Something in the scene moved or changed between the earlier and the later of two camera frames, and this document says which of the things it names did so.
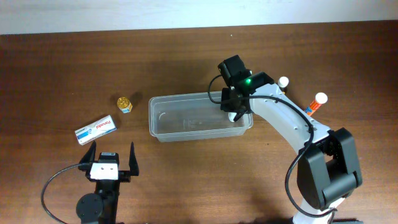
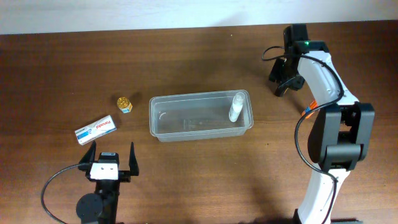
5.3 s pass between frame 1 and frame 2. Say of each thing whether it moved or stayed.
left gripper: stayed
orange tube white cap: stayed
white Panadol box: stayed
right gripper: moved
